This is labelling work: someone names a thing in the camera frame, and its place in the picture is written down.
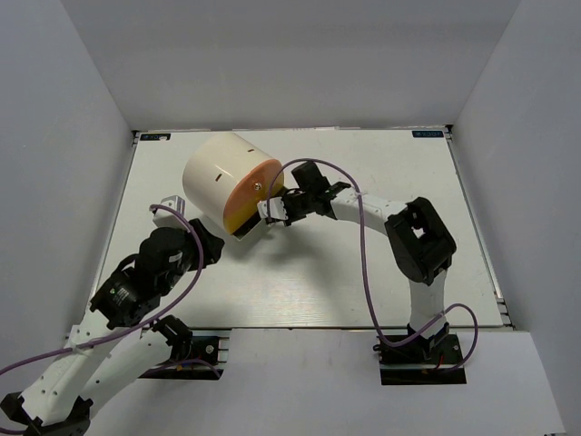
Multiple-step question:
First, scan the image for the grey bottom drawer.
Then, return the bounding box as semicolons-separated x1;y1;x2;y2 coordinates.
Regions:
232;220;269;242

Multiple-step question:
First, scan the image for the yellow drawer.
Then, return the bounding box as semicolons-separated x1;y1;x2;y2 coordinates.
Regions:
223;200;261;235

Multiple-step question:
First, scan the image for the orange top drawer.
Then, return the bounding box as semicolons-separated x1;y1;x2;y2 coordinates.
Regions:
225;159;284;205

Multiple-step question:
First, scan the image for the cream cylindrical drawer organizer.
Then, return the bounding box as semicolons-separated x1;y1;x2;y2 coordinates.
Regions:
182;133;275;232

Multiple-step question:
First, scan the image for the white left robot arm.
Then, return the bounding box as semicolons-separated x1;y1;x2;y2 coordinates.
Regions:
1;219;224;435

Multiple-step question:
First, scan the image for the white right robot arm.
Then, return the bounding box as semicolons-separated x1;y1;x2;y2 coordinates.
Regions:
266;159;457;362

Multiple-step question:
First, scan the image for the left blue table sticker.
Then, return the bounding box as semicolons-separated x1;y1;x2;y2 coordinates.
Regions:
140;133;172;141

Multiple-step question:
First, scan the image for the blue table sticker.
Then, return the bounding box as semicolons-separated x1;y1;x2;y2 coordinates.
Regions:
140;133;172;141
411;130;445;138

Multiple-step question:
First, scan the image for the right blue table sticker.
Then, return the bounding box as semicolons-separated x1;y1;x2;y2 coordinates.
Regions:
411;130;445;138

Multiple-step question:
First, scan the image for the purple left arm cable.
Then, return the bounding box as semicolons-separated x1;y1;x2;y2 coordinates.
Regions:
0;203;203;431

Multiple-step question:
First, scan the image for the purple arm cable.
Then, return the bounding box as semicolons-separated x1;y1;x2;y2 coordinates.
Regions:
0;203;203;431
266;158;478;373

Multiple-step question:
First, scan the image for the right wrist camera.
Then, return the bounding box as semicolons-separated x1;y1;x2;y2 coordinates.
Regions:
257;197;288;225

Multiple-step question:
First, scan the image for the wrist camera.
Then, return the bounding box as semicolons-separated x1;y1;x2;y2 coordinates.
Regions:
150;195;186;228
257;197;288;225

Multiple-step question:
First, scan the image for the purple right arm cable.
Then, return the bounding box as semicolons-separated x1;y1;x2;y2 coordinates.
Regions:
266;158;478;373

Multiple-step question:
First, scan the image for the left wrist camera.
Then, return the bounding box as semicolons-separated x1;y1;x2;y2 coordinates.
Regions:
150;195;186;228

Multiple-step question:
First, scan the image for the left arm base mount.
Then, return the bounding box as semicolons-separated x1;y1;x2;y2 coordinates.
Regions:
140;315;231;381

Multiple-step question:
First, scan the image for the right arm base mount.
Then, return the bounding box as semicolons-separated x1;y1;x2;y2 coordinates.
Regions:
373;334;467;386

